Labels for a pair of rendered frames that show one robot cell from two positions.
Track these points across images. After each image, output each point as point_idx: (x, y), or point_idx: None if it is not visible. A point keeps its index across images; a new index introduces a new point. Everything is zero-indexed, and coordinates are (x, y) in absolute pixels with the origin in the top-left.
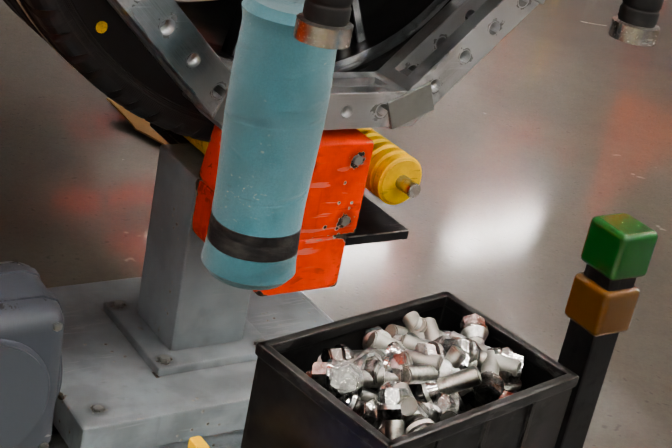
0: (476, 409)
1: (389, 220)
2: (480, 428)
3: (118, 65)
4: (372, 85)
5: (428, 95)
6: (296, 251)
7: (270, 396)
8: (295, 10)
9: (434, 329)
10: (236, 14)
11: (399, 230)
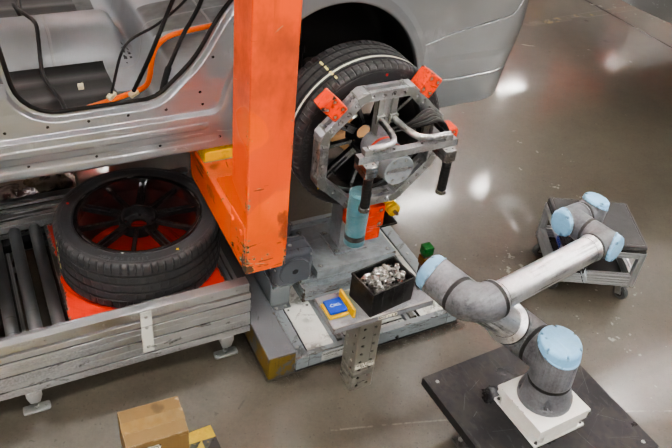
0: (392, 286)
1: (392, 218)
2: (393, 289)
3: (322, 194)
4: (385, 189)
5: (399, 192)
6: (364, 239)
7: (354, 282)
8: (360, 194)
9: (387, 267)
10: (350, 175)
11: (394, 222)
